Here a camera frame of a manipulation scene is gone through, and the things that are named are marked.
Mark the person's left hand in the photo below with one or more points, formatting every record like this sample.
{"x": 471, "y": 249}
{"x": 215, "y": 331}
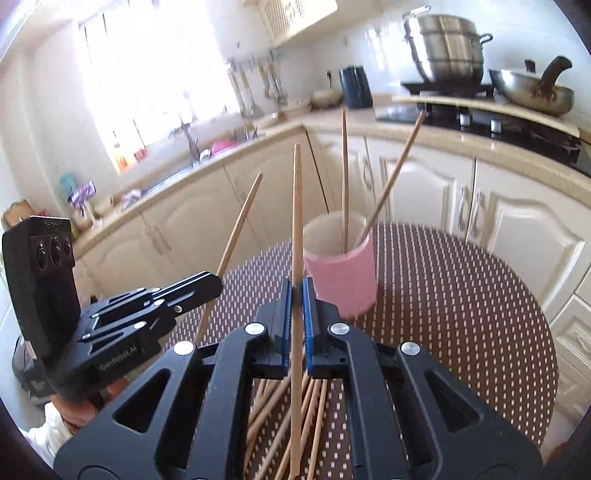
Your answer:
{"x": 111, "y": 392}

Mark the pink plastic basin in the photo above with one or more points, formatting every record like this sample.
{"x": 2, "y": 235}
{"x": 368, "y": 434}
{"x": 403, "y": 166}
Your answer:
{"x": 222, "y": 146}

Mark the brown polka-dot tablecloth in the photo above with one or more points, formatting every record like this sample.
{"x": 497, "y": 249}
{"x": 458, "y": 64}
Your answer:
{"x": 452, "y": 314}

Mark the orange bottle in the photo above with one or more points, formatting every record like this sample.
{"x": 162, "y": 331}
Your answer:
{"x": 121, "y": 161}

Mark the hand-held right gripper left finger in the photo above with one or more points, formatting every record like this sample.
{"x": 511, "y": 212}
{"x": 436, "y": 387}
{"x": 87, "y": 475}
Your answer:
{"x": 286, "y": 318}

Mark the bright kitchen window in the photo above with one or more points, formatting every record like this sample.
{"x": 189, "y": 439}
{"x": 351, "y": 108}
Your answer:
{"x": 147, "y": 74}

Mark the pile of wooden chopsticks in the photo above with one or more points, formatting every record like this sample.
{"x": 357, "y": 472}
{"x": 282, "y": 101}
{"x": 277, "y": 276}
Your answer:
{"x": 265, "y": 406}

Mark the black kitchen appliance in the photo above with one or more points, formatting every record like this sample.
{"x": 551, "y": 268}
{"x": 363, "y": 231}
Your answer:
{"x": 355, "y": 87}

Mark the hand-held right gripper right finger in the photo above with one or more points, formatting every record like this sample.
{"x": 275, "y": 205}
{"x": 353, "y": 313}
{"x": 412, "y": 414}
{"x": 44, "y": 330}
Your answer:
{"x": 308, "y": 318}

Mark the white cloth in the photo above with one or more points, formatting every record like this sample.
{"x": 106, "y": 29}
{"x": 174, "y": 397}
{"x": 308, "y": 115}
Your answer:
{"x": 46, "y": 431}

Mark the teal container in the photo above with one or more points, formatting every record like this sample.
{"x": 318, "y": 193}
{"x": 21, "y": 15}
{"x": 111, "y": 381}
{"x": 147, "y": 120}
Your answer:
{"x": 68, "y": 184}

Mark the wooden chopstick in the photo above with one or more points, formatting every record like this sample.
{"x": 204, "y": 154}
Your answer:
{"x": 397, "y": 166}
{"x": 240, "y": 221}
{"x": 297, "y": 207}
{"x": 344, "y": 161}

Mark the stainless steel steamer pot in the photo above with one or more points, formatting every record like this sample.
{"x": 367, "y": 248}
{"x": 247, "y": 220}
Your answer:
{"x": 445, "y": 46}

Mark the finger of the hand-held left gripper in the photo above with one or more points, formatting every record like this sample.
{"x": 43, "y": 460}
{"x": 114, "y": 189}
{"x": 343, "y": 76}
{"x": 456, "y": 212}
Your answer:
{"x": 198, "y": 286}
{"x": 134, "y": 318}

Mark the metal sink faucet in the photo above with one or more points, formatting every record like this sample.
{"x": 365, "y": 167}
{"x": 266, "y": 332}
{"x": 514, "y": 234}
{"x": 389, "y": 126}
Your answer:
{"x": 190, "y": 143}

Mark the hanging utensil rail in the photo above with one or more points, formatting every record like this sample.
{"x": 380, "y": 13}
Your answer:
{"x": 268, "y": 78}

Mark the cream wall cabinet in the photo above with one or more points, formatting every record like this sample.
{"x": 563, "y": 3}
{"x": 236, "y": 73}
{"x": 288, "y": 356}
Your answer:
{"x": 300, "y": 16}

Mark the beige kitchen countertop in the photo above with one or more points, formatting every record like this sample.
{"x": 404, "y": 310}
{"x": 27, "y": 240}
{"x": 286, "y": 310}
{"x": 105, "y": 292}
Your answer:
{"x": 461, "y": 143}

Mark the purple packet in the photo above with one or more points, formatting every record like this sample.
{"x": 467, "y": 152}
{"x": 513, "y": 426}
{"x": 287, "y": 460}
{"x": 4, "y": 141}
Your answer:
{"x": 83, "y": 193}

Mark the pink cup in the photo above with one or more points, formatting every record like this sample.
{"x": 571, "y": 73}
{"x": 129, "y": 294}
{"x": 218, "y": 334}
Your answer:
{"x": 344, "y": 281}

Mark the black gas stove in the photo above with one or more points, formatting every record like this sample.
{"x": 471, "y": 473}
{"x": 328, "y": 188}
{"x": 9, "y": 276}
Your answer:
{"x": 508, "y": 124}

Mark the cardboard box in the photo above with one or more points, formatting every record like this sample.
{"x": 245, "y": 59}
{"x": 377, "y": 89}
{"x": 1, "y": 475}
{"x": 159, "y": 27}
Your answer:
{"x": 16, "y": 213}

